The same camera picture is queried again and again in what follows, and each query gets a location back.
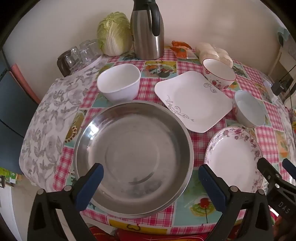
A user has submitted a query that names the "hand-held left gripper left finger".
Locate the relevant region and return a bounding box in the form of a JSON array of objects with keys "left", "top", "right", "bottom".
[{"left": 27, "top": 163, "right": 104, "bottom": 241}]

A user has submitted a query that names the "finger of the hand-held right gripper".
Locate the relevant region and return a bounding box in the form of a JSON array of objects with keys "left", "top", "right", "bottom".
[
  {"left": 257, "top": 157, "right": 282, "bottom": 186},
  {"left": 282, "top": 158, "right": 296, "bottom": 181}
]

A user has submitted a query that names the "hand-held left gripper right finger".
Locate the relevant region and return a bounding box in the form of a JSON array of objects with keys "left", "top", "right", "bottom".
[{"left": 198, "top": 164, "right": 274, "bottom": 241}]

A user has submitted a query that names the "oval floral plate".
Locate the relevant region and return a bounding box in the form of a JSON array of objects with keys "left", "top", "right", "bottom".
[{"left": 204, "top": 127, "right": 265, "bottom": 193}]

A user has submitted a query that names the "stainless steel basin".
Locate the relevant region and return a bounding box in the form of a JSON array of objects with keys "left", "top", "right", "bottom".
[{"left": 73, "top": 101, "right": 195, "bottom": 218}]

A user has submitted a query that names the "pale blue bowl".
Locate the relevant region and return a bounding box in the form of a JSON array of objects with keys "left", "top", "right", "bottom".
[{"left": 234, "top": 90, "right": 266, "bottom": 128}]

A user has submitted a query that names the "white square bowl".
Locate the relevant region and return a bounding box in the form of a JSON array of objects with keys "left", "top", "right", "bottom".
[{"left": 97, "top": 64, "right": 141, "bottom": 102}]

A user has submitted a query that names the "white bowl with red rim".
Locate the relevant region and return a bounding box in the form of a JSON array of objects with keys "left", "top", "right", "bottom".
[{"left": 203, "top": 58, "right": 237, "bottom": 91}]

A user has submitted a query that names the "red patterned cloth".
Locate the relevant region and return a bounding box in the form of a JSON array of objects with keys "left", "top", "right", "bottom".
[{"left": 89, "top": 226, "right": 232, "bottom": 241}]

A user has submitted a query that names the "white power strip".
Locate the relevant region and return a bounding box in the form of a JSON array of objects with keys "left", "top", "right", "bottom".
[{"left": 264, "top": 80, "right": 279, "bottom": 103}]

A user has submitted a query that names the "black power adapter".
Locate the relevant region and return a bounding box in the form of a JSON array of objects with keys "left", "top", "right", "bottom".
[{"left": 271, "top": 77, "right": 289, "bottom": 95}]

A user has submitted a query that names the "grey floral cloth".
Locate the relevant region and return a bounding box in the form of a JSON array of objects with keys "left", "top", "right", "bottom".
[{"left": 19, "top": 56, "right": 109, "bottom": 193}]

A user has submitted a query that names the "white square plate grey floral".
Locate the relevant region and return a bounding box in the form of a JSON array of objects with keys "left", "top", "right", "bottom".
[{"left": 154, "top": 71, "right": 233, "bottom": 133}]

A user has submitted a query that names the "green carton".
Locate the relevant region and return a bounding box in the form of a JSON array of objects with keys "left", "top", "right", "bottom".
[{"left": 0, "top": 167, "right": 22, "bottom": 183}]

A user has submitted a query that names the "dark blue cabinet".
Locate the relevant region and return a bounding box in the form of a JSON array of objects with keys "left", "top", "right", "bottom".
[{"left": 0, "top": 67, "right": 40, "bottom": 173}]

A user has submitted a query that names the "pink checkered tablecloth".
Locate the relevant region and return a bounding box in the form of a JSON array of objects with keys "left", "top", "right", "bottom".
[{"left": 52, "top": 45, "right": 294, "bottom": 234}]

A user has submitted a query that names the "clear glass cup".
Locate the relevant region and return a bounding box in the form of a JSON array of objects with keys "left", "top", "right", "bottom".
[
  {"left": 79, "top": 50, "right": 94, "bottom": 67},
  {"left": 80, "top": 40, "right": 92, "bottom": 52},
  {"left": 69, "top": 46, "right": 81, "bottom": 61},
  {"left": 89, "top": 39, "right": 101, "bottom": 58}
]

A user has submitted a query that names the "bag of steamed buns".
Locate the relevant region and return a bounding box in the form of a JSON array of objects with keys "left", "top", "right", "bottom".
[{"left": 195, "top": 42, "right": 233, "bottom": 67}]

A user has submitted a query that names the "pale green cloth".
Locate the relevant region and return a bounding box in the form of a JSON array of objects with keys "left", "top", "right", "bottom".
[{"left": 277, "top": 25, "right": 290, "bottom": 47}]

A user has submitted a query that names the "orange snack packet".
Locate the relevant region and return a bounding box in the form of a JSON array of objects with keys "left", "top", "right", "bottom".
[{"left": 170, "top": 40, "right": 199, "bottom": 59}]

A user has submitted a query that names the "napa cabbage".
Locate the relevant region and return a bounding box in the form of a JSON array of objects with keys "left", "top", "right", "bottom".
[{"left": 97, "top": 12, "right": 133, "bottom": 57}]

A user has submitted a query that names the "stainless steel thermos jug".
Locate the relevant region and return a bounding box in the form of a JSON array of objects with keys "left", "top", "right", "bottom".
[{"left": 130, "top": 0, "right": 164, "bottom": 60}]

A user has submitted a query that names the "glass pitcher with dark handle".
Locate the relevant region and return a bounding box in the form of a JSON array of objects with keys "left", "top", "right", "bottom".
[{"left": 57, "top": 50, "right": 74, "bottom": 77}]

